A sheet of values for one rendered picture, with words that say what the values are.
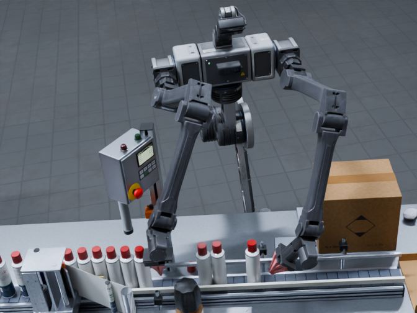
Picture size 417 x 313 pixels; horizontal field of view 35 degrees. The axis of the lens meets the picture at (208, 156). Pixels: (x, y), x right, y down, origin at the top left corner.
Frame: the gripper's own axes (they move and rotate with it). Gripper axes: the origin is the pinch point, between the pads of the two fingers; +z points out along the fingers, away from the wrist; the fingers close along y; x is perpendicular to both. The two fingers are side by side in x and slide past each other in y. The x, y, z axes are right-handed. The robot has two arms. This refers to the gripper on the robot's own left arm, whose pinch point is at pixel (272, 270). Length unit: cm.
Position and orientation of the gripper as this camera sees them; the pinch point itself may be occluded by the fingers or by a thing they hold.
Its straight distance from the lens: 242.5
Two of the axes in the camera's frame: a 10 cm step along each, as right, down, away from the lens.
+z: -5.8, 6.6, 4.7
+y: -0.1, 5.8, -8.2
